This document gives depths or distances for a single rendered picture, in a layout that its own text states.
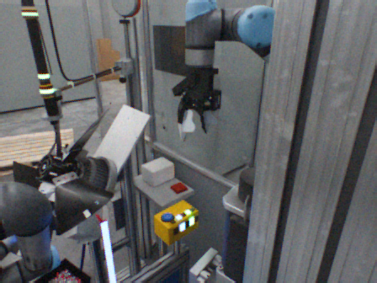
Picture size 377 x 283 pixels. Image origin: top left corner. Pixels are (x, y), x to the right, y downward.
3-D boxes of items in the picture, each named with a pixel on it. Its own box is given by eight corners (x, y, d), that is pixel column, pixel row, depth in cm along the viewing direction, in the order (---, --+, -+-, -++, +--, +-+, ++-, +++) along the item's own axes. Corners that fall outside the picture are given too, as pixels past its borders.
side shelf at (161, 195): (159, 171, 187) (158, 167, 186) (193, 194, 162) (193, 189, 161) (128, 184, 173) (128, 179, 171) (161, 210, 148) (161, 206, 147)
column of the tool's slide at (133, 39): (143, 252, 227) (123, 17, 154) (152, 253, 226) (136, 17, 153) (140, 257, 222) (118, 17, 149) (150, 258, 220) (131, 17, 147)
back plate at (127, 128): (52, 204, 154) (50, 203, 153) (114, 99, 159) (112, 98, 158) (91, 261, 117) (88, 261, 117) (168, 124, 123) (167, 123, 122)
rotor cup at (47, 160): (68, 159, 130) (42, 149, 120) (85, 161, 121) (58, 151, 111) (56, 189, 126) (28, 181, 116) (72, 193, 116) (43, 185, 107)
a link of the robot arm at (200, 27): (223, -2, 61) (185, -3, 61) (220, 49, 66) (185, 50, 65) (217, 0, 68) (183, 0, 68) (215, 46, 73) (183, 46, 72)
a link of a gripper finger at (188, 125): (186, 146, 72) (196, 112, 71) (172, 139, 76) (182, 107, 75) (194, 146, 74) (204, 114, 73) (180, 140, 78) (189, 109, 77)
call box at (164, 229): (183, 218, 122) (183, 199, 118) (199, 230, 115) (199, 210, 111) (154, 235, 112) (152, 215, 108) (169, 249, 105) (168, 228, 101)
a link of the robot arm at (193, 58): (179, 48, 69) (201, 46, 74) (179, 66, 71) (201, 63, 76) (199, 50, 64) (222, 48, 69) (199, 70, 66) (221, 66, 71)
